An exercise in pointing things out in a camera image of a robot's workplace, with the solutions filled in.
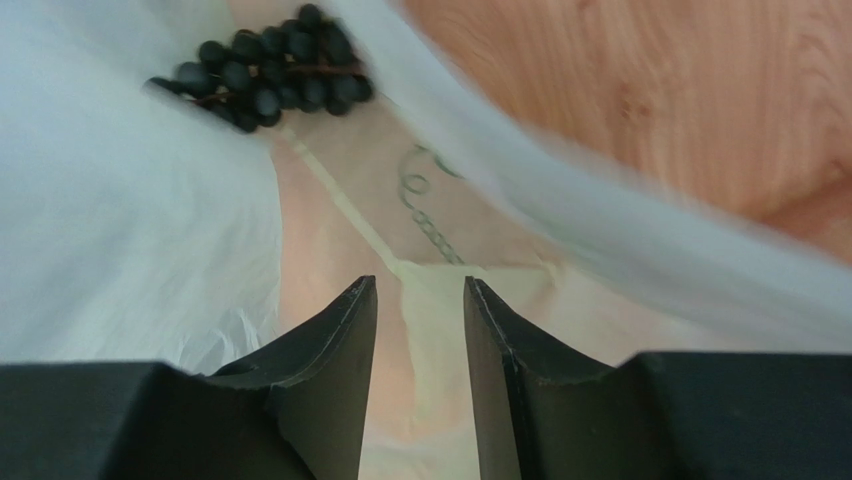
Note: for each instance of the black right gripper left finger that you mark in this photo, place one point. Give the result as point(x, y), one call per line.
point(293, 409)

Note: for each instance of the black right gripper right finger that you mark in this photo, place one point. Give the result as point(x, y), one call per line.
point(543, 410)

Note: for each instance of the translucent white plastic bag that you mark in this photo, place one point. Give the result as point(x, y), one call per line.
point(629, 176)

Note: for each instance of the fake black grape bunch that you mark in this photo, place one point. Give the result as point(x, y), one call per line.
point(306, 63)

